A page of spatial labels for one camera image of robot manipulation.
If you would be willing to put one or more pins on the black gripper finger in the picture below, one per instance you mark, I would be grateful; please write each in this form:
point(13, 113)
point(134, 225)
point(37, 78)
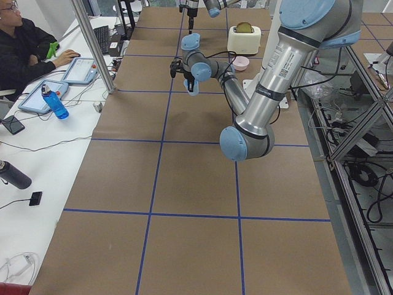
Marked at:
point(190, 86)

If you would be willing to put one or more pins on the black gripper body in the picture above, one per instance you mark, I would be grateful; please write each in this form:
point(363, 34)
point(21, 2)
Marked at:
point(187, 75)
point(191, 12)

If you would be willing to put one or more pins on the light blue cup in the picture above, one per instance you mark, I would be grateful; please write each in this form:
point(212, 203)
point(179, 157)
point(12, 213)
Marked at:
point(196, 36)
point(196, 89)

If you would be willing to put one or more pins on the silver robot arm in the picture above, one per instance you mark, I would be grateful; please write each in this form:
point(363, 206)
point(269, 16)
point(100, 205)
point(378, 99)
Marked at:
point(305, 26)
point(213, 7)

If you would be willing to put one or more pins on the bread slice in toaster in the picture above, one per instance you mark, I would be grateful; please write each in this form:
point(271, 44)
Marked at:
point(244, 27)

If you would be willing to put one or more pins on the pink bowl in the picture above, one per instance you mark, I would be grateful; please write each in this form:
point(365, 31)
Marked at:
point(240, 63)

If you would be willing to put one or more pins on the cream toaster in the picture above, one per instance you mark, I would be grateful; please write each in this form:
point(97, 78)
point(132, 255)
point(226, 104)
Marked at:
point(244, 43)

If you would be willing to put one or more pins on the black keyboard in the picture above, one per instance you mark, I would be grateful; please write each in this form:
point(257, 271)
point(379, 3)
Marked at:
point(102, 36)

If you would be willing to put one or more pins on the far teach pendant tablet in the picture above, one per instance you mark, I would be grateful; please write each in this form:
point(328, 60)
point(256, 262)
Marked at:
point(81, 71)

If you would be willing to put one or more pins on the teach pendant tablet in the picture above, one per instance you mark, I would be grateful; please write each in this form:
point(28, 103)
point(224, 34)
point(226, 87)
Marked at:
point(34, 101)
point(81, 71)

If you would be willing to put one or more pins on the blue water bottle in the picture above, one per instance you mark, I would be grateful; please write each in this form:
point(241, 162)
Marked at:
point(54, 103)

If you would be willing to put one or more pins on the green toy figure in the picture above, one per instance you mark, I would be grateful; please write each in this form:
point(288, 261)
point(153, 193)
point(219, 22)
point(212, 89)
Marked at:
point(53, 47)

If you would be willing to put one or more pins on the near teach pendant tablet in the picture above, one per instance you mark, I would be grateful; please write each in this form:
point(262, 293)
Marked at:
point(34, 101)

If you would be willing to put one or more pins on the seated person in black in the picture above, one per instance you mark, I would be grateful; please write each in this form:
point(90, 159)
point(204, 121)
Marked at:
point(24, 50)

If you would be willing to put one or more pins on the black smartphone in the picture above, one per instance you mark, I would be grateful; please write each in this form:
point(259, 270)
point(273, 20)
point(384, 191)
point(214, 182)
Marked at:
point(12, 124)

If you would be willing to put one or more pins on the small black square puck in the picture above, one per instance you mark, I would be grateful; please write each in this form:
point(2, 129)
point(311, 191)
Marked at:
point(35, 199)

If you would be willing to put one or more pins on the dark grey thermos bottle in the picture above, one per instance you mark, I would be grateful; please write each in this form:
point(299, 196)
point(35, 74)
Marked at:
point(14, 176)

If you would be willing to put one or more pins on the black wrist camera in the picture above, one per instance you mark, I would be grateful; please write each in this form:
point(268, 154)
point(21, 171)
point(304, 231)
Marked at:
point(176, 66)

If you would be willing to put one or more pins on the aluminium frame post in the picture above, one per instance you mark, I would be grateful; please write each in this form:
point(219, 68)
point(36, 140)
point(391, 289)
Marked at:
point(87, 31)

